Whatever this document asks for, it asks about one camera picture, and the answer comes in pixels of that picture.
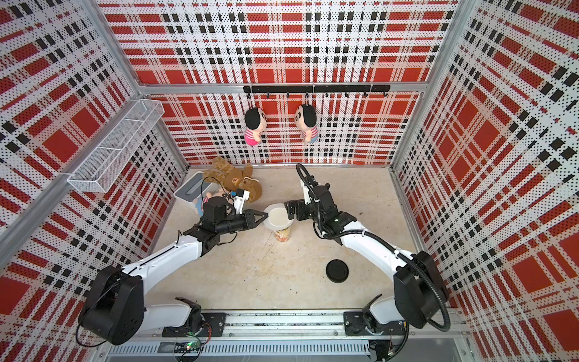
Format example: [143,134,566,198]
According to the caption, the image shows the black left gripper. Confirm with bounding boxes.
[217,209,268,235]

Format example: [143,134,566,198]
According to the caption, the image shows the white wire mesh shelf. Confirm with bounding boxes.
[67,99,164,193]

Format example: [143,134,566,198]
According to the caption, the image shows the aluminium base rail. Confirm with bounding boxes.
[90,309,479,361]

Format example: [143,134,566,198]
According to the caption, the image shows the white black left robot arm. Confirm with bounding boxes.
[77,196,268,345]

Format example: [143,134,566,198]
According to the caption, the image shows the striped shirt boy plush doll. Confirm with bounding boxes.
[193,189,229,216]

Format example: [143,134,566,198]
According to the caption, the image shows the printed paper milk tea cup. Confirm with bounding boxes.
[274,226,291,243]

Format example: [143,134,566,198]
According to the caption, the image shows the green circuit board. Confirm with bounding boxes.
[173,341,201,356]

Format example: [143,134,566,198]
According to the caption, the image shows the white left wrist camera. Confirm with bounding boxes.
[232,189,250,214]

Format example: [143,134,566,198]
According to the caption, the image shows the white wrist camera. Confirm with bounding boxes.
[300,179,318,205]
[232,189,250,214]

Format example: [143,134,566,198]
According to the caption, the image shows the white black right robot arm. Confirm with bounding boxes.
[284,184,452,333]

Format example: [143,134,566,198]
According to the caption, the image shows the brown capybara plush toy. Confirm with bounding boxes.
[203,156,262,203]

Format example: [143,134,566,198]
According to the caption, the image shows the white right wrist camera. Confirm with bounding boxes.
[300,179,318,205]

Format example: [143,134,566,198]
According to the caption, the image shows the black plastic cup lid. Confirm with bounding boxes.
[325,259,349,284]

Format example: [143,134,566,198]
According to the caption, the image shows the blue hanging plush doll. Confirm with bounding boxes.
[294,104,319,143]

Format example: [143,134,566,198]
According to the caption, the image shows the black wall hook rail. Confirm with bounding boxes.
[243,84,391,95]

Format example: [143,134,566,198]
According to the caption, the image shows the white grey tissue box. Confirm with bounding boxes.
[174,171,212,204]

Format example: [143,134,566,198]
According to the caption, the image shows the pink hanging plush doll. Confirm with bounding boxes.
[244,107,267,146]

